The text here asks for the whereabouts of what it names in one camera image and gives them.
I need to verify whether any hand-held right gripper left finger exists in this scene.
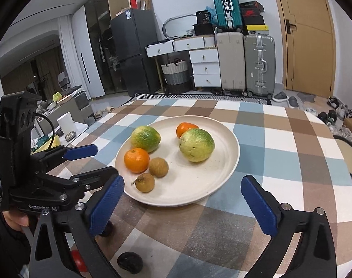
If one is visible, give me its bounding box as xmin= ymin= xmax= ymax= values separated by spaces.
xmin=29 ymin=174 xmax=125 ymax=278

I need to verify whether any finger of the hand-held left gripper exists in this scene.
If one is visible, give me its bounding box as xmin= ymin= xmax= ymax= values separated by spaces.
xmin=38 ymin=144 xmax=99 ymax=165
xmin=47 ymin=166 xmax=120 ymax=192

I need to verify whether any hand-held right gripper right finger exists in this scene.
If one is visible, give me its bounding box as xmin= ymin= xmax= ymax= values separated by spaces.
xmin=240 ymin=175 xmax=337 ymax=278

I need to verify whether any orange mandarin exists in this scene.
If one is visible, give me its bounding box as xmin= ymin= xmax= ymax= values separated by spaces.
xmin=176 ymin=122 xmax=200 ymax=139
xmin=124 ymin=148 xmax=150 ymax=173

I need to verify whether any brown longan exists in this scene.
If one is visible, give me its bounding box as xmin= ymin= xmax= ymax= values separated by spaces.
xmin=132 ymin=173 xmax=156 ymax=193
xmin=148 ymin=158 xmax=169 ymax=178

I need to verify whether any small green yellow citrus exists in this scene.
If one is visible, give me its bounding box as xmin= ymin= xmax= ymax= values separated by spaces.
xmin=131 ymin=126 xmax=161 ymax=153

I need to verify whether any cream round plate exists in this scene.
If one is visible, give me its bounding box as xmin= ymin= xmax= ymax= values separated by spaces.
xmin=115 ymin=115 xmax=240 ymax=207

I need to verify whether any large yellow green citrus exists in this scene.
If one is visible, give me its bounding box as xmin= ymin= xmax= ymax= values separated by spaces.
xmin=179 ymin=129 xmax=215 ymax=163

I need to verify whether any person's left forearm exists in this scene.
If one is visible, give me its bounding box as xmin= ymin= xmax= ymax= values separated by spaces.
xmin=0 ymin=208 xmax=32 ymax=278

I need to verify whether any person's left hand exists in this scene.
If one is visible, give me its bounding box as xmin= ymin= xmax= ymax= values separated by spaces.
xmin=2 ymin=211 xmax=30 ymax=232

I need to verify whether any dark purple plum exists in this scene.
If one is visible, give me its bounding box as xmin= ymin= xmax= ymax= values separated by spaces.
xmin=117 ymin=252 xmax=143 ymax=275
xmin=99 ymin=221 xmax=113 ymax=237

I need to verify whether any white low table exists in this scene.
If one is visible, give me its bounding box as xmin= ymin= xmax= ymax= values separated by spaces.
xmin=34 ymin=122 xmax=90 ymax=148

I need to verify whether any yellow bag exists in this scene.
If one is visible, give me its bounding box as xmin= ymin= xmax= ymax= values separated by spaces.
xmin=34 ymin=135 xmax=61 ymax=152

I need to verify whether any white paper roll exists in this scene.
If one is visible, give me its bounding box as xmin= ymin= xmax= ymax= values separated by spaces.
xmin=57 ymin=112 xmax=76 ymax=135

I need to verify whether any red tomato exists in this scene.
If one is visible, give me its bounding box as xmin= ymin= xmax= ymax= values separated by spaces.
xmin=71 ymin=250 xmax=86 ymax=273

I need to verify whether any office chair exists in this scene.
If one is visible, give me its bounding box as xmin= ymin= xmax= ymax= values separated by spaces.
xmin=58 ymin=72 xmax=72 ymax=90

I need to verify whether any brown curtain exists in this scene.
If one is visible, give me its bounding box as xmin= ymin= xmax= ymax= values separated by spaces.
xmin=0 ymin=48 xmax=65 ymax=99

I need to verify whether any white tall cabinet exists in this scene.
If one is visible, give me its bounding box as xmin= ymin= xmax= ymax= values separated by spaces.
xmin=71 ymin=5 xmax=106 ymax=99

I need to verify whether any white curtain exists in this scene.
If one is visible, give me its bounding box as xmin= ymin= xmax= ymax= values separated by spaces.
xmin=58 ymin=16 xmax=84 ymax=89

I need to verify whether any round black-rimmed stool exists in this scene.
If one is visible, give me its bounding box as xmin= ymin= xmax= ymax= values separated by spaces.
xmin=333 ymin=135 xmax=352 ymax=177

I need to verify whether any dark grey fridge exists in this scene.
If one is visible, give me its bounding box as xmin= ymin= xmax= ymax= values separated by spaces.
xmin=110 ymin=9 xmax=162 ymax=96

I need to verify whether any dark glass wardrobe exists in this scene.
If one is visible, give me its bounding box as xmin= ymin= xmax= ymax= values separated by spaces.
xmin=85 ymin=0 xmax=130 ymax=96

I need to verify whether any grey floor cloth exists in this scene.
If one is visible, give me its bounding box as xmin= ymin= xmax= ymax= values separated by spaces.
xmin=297 ymin=92 xmax=316 ymax=103

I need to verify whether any wicker basket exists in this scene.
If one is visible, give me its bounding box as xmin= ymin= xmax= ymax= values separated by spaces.
xmin=161 ymin=59 xmax=192 ymax=86

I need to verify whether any pile of shoes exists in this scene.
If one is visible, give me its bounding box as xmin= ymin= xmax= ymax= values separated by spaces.
xmin=305 ymin=95 xmax=352 ymax=126

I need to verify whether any silver suitcase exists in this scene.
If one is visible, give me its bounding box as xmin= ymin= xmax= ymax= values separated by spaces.
xmin=243 ymin=34 xmax=276 ymax=99

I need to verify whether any white drawer dresser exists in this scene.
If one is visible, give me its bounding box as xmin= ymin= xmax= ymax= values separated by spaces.
xmin=145 ymin=36 xmax=222 ymax=88

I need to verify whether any beige suitcase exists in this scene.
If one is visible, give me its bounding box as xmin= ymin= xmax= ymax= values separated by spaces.
xmin=216 ymin=32 xmax=246 ymax=96

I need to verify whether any arched mirror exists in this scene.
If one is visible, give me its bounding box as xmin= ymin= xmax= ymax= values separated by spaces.
xmin=162 ymin=14 xmax=197 ymax=39

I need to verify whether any wooden door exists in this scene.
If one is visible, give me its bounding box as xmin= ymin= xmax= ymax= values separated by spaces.
xmin=270 ymin=0 xmax=336 ymax=98

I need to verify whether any black storage box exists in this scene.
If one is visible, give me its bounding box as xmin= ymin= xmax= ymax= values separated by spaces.
xmin=192 ymin=23 xmax=215 ymax=37

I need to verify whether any yellow black shoebox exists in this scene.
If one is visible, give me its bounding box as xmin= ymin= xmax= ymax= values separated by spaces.
xmin=246 ymin=25 xmax=270 ymax=35

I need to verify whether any black labelled tub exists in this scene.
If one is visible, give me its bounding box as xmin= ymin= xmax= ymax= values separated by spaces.
xmin=196 ymin=11 xmax=211 ymax=25

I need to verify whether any blue plastic bag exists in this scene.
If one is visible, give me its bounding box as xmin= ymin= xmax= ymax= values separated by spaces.
xmin=204 ymin=5 xmax=218 ymax=24

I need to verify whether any black red-logo shoebox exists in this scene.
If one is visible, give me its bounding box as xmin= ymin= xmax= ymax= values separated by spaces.
xmin=241 ymin=9 xmax=265 ymax=26

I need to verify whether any teal suitcase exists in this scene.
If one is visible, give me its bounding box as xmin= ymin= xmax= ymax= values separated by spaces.
xmin=211 ymin=0 xmax=244 ymax=32

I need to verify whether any black cable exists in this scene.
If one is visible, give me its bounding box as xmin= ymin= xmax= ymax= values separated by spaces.
xmin=35 ymin=114 xmax=55 ymax=151

